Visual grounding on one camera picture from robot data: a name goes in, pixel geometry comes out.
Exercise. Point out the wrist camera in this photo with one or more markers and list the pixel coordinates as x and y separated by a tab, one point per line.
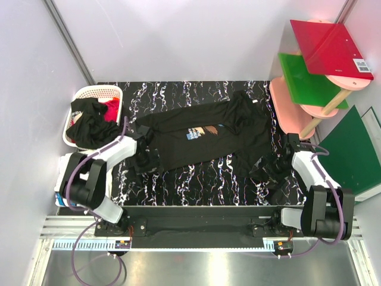
146	132
292	141

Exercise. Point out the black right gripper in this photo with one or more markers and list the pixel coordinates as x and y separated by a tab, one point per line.
278	177

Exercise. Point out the white plastic laundry basket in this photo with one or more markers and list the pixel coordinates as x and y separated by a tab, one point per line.
103	93

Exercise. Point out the red plastic folder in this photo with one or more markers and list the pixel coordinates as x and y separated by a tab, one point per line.
328	49

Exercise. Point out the light green plastic folder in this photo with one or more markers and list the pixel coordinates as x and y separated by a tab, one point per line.
306	88

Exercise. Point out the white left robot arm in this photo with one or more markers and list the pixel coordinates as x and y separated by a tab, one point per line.
85	178

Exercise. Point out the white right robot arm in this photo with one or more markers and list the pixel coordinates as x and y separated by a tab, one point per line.
328	211

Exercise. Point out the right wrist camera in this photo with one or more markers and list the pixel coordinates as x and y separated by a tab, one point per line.
292	141

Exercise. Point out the dark green ring binder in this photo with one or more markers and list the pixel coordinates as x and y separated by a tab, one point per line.
352	161

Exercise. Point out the pink wooden tiered shelf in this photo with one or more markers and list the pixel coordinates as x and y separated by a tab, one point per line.
303	119

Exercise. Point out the black printed t-shirt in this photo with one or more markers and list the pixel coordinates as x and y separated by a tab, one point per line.
238	127

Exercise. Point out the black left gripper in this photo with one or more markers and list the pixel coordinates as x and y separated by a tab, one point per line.
153	164

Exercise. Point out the aluminium frame rail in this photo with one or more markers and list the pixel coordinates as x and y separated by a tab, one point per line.
227	251

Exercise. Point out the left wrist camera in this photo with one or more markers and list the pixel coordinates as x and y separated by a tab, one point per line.
146	132

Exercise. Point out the red t-shirt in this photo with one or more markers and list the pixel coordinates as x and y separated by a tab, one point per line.
112	110

